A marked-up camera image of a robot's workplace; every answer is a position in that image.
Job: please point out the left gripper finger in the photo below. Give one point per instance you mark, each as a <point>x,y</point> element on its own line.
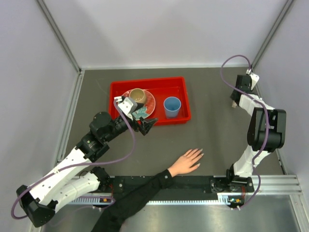
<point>146,126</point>
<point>148,120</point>

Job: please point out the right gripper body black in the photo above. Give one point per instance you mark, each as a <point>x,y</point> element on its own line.
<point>232,94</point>

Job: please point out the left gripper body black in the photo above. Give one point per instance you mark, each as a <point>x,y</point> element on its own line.
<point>137,127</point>

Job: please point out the black sleeved forearm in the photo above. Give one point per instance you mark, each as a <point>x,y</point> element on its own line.
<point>112,218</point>

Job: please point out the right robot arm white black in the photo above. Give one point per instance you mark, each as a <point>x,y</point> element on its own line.
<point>266,131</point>

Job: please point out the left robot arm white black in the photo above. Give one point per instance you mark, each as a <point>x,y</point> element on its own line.
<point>79,173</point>

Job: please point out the person's hand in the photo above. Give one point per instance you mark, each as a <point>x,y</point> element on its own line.
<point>186,163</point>

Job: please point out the floral ceramic plate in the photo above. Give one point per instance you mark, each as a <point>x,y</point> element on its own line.
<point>147,104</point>

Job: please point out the beige ceramic mug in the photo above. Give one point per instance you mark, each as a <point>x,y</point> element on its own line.
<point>138,95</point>

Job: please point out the red plastic tray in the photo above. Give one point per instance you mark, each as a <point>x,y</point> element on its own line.
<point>160,88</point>

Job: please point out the blue plastic cup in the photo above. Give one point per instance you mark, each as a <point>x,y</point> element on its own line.
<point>172,107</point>

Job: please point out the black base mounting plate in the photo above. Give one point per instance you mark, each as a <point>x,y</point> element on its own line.
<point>208,184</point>

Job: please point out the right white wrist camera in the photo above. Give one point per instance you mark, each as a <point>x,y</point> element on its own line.
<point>254,78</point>

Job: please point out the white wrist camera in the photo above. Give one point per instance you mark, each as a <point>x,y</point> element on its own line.
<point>254,78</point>
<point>127,105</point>

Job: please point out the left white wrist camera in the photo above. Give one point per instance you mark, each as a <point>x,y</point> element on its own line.
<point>127,105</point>

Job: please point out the grey slotted cable duct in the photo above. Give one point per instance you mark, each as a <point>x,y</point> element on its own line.
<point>216,199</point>

